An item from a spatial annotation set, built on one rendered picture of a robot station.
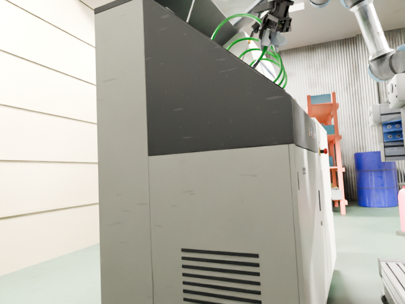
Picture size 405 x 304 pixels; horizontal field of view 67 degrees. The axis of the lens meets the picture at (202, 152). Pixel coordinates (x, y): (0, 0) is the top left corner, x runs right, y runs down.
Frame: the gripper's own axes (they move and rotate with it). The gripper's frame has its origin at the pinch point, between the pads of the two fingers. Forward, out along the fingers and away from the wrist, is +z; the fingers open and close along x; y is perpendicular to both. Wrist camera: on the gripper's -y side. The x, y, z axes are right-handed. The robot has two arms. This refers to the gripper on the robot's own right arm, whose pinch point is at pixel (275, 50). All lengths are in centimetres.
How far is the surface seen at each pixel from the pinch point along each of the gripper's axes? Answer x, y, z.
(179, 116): -33, -31, 31
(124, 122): -33, -59, 30
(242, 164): -33, -7, 51
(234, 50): 37, -32, -20
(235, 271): -34, -12, 87
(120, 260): -33, -63, 88
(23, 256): 29, -225, 114
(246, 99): -33.2, -4.1, 28.3
